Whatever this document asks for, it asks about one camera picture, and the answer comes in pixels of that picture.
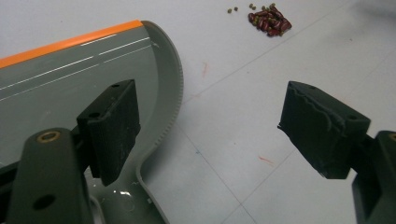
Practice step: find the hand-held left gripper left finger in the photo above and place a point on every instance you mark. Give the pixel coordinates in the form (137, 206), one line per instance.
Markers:
(109, 130)

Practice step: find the pile of red kidney beans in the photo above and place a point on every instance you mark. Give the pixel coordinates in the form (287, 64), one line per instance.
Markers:
(271, 22)

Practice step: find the grey dustpan with orange edge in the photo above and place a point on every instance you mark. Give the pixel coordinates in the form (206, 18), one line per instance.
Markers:
(62, 87)

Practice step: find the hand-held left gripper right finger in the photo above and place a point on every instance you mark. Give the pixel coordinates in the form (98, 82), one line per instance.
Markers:
(320, 133)

